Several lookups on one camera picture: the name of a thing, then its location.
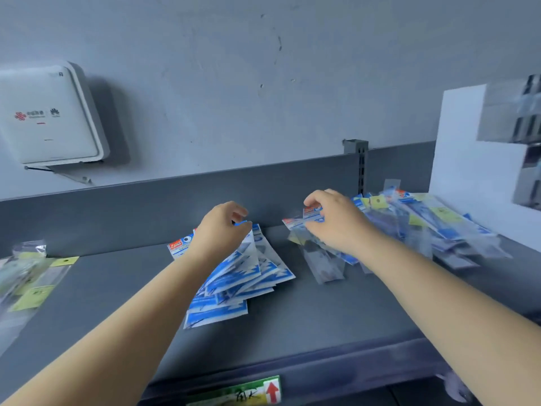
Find green yellow shelf price label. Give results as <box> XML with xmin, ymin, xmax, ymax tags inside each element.
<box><xmin>185</xmin><ymin>375</ymin><xmax>282</xmax><ymax>406</ymax></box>

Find person's right forearm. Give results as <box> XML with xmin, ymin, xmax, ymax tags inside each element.
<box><xmin>359</xmin><ymin>232</ymin><xmax>541</xmax><ymax>406</ymax></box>

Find white wall router box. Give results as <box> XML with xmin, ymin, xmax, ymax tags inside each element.
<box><xmin>0</xmin><ymin>61</ymin><xmax>110</xmax><ymax>167</ymax></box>

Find pile of mixed packaged rulers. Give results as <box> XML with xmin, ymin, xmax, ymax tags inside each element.
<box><xmin>282</xmin><ymin>179</ymin><xmax>513</xmax><ymax>285</ymax></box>

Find person's left hand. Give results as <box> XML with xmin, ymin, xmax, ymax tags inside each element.
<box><xmin>188</xmin><ymin>201</ymin><xmax>254</xmax><ymax>272</ymax></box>

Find pile of clear rulers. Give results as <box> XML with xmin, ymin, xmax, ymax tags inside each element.
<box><xmin>0</xmin><ymin>240</ymin><xmax>80</xmax><ymax>358</ymax></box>

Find thin router cable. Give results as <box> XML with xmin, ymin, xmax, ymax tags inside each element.
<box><xmin>24</xmin><ymin>164</ymin><xmax>93</xmax><ymax>186</ymax></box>

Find white tiered pen display stand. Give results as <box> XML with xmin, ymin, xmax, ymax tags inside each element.
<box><xmin>428</xmin><ymin>84</ymin><xmax>541</xmax><ymax>252</ymax></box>

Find pile of blue set-square packets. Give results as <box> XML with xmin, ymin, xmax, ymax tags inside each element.
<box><xmin>167</xmin><ymin>223</ymin><xmax>296</xmax><ymax>330</ymax></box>

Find rows of black gel pens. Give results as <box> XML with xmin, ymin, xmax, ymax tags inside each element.
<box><xmin>477</xmin><ymin>73</ymin><xmax>541</xmax><ymax>208</ymax></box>

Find person's right hand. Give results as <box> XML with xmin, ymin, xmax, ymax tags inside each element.
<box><xmin>302</xmin><ymin>188</ymin><xmax>380</xmax><ymax>257</ymax></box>

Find grey slotted shelf post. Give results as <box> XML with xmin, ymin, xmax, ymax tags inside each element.
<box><xmin>343</xmin><ymin>139</ymin><xmax>369</xmax><ymax>196</ymax></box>

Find person's left forearm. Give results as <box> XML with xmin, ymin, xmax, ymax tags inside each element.
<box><xmin>0</xmin><ymin>249</ymin><xmax>225</xmax><ymax>406</ymax></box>

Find grey shelf back panel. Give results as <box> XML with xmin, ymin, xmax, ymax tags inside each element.
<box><xmin>0</xmin><ymin>141</ymin><xmax>436</xmax><ymax>259</ymax></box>

